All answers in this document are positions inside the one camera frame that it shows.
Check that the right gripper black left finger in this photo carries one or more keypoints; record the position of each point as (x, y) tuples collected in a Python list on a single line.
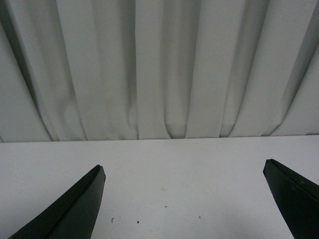
[(71, 216)]

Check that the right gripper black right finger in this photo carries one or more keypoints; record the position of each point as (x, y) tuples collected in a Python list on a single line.
[(296, 197)]

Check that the grey pleated curtain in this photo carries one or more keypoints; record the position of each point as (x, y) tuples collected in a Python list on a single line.
[(79, 70)]

